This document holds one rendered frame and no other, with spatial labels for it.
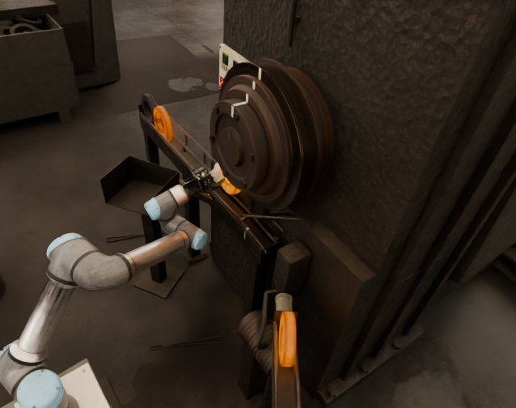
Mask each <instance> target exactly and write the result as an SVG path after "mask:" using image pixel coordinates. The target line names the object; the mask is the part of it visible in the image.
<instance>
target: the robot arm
mask: <svg viewBox="0 0 516 408"><path fill-rule="evenodd" d="M199 167H200V168H199ZM196 168H198V169H197V170H196V171H195V169H196ZM196 168H194V169H192V170H191V173H192V176H191V177H189V178H188V179H187V180H185V181H183V179H180V180H179V182H180V185H176V186H175V187H173V188H171V189H169V190H167V191H166V192H164V193H161V194H160V195H159V196H157V197H155V198H151V200H149V201H148V202H146V203H145V205H144V207H145V208H146V211H147V213H148V214H149V216H150V217H151V219H152V220H156V219H157V220H158V221H159V222H160V225H161V227H162V229H163V230H164V231H165V232H166V233H168V234H170V235H167V236H164V237H163V238H160V239H158V240H155V241H153V242H151V243H149V244H146V245H144V246H142V247H140V248H138V249H135V250H133V251H130V252H128V253H126V254H122V253H118V254H115V255H113V256H108V255H105V254H104V253H102V252H101V251H100V250H98V249H97V248H96V247H95V246H94V245H93V244H92V243H90V242H89V241H88V239H86V238H84V237H82V236H81V235H79V234H77V233H68V234H65V235H63V236H61V237H58V238H56V239H55V241H53V242H52V244H51V245H50V246H49V247H48V250H47V256H48V259H49V260H50V261H51V262H50V264H49V267H48V269H47V270H46V274H47V275H48V277H49V279H48V281H47V283H46V284H45V286H44V289H43V291H42V292H41V294H40V298H39V299H38V301H37V303H36V306H35V307H34V309H33V311H32V314H31V316H30V317H29V319H28V321H27V324H26V326H25V328H24V330H23V332H22V334H21V336H20V338H19V339H18V340H16V341H14V342H12V343H11V344H9V345H7V346H5V347H4V348H3V349H4V350H3V351H0V382H1V383H2V385H3V386H4V387H5V388H6V390H7V391H8V392H9V394H10V395H11V396H12V397H13V398H14V399H15V401H16V402H17V403H18V404H19V406H20V408H79V405H78V402H77V401H76V399H75V398H74V397H72V396H71V395H69V394H67V393H66V391H65V389H64V387H63V384H62V381H61V379H60V377H59V376H58V375H57V374H56V373H54V372H52V371H50V370H49V369H48V368H47V367H46V366H45V365H44V362H45V360H46V359H47V356H48V354H49V349H48V347H47V345H48V344H49V341H50V339H51V337H52V336H53V333H54V331H55V329H56V328H57V324H58V322H59V321H60V319H61V316H62V314H63V312H64V311H65V309H66V306H67V304H68V303H69V301H70V298H71V296H72V295H73V293H74V290H75V288H76V287H82V288H85V289H88V290H105V289H109V288H114V287H119V286H120V285H123V284H125V283H127V282H129V281H130V280H132V278H133V276H134V275H135V274H138V273H140V272H142V271H143V270H146V269H148V268H150V267H151V266H154V265H156V264H158V263H160V262H161V261H164V260H166V259H168V258H169V257H172V256H174V255H176V254H177V253H180V252H182V251H184V250H185V249H188V248H189V247H192V249H195V250H199V249H202V248H203V247H204V246H205V244H206V241H207V239H208V236H207V234H206V233H205V232H203V231H202V230H201V229H200V228H198V227H196V226H195V225H193V224H192V223H190V222H189V221H188V220H186V219H184V218H183V217H181V216H180V215H178V214H177V213H176V210H175V209H176V208H177V207H179V206H182V205H183V204H185V203H186V202H188V200H190V199H192V197H191V195H192V196H193V197H195V198H198V199H200V200H202V201H203V202H206V203H208V204H209V203H210V202H211V201H212V200H213V199H212V198H211V196H210V195H209V194H208V192H210V191H214V190H215V189H218V188H219V187H221V186H222V184H223V183H224V182H225V181H226V178H225V177H224V176H223V175H222V170H221V169H220V167H219V165H218V163H216V164H215V165H214V169H213V170H212V171H210V172H207V170H206V167H205V166H203V165H202V164H201V165H200V166H198V167H196ZM212 179H213V180H214V182H213V180H212Z"/></svg>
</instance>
